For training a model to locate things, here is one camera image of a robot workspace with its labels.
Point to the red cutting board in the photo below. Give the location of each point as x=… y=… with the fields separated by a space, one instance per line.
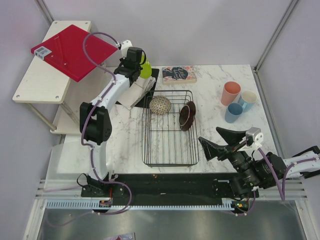
x=64 y=51

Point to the black clipboard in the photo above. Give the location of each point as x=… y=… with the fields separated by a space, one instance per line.
x=141 y=81

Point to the pink plastic cup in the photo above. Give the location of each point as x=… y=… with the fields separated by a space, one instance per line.
x=231 y=89

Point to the white paper sheet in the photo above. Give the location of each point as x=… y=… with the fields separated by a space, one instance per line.
x=131 y=95

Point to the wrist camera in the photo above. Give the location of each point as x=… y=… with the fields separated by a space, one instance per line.
x=254 y=138
x=124 y=46

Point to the floral cover book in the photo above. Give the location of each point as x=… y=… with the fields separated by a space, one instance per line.
x=178 y=75

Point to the dark brown plate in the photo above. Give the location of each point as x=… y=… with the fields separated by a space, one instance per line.
x=187 y=116

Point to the blue-grey cup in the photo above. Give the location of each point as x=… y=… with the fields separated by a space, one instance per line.
x=233 y=112

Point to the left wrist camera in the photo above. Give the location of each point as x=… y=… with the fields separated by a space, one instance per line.
x=124 y=46

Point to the white slotted cable duct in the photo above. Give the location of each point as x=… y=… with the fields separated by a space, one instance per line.
x=100 y=205

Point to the light blue mug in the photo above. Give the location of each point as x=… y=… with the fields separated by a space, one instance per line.
x=247 y=99

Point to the patterned ceramic bowl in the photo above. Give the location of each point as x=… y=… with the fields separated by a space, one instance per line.
x=160 y=105

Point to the grey wire dish rack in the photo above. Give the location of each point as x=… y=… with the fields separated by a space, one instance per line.
x=163 y=142

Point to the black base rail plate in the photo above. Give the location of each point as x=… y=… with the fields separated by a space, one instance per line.
x=169 y=188

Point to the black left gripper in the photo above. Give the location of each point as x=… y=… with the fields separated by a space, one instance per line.
x=122 y=60

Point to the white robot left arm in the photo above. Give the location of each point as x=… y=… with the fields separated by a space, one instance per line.
x=95 y=122

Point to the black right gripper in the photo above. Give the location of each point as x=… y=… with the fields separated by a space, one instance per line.
x=211 y=150

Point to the lime green plate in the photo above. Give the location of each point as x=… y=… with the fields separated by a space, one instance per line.
x=146 y=70

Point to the white two-tier shelf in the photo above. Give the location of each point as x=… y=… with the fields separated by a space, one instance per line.
x=43 y=84

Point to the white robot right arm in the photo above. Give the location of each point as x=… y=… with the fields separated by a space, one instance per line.
x=256 y=169

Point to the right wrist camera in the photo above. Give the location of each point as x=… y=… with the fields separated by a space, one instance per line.
x=254 y=138

